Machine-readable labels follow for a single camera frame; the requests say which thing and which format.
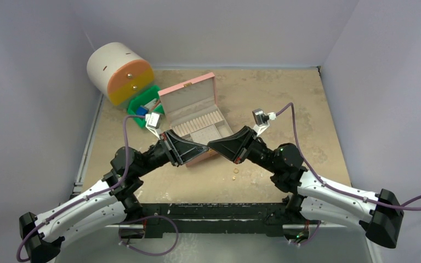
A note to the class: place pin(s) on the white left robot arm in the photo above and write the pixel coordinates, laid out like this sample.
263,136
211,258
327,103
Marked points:
43,234

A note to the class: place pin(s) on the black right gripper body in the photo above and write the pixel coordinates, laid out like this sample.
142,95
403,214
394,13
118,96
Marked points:
245,144

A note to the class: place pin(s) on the pink jewelry box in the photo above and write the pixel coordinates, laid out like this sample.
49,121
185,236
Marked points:
192,110

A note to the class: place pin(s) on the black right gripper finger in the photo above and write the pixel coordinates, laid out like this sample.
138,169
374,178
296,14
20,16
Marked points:
231,149
236,132

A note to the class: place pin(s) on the blue item in bin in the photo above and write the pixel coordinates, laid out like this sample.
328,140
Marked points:
142,110

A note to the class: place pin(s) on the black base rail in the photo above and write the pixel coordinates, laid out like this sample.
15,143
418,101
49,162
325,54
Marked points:
270,219

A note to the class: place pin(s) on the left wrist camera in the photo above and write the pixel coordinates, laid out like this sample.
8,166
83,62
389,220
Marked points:
153,122

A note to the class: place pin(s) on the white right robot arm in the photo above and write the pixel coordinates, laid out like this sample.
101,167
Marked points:
313,198

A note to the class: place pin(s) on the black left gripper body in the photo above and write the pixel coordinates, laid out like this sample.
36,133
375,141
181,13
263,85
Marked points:
162,153

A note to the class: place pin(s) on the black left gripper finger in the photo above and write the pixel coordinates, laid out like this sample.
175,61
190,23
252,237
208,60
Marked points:
191,153
181,144

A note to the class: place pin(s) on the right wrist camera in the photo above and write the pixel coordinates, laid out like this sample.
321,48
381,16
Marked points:
262,120

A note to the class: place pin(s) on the white cylindrical drawer cabinet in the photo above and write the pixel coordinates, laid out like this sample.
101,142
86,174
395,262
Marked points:
119,73

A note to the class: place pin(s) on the green plastic bin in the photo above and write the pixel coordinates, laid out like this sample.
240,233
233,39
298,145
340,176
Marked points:
145,103

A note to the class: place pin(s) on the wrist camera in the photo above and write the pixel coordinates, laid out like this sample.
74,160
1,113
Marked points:
262,120
153,122

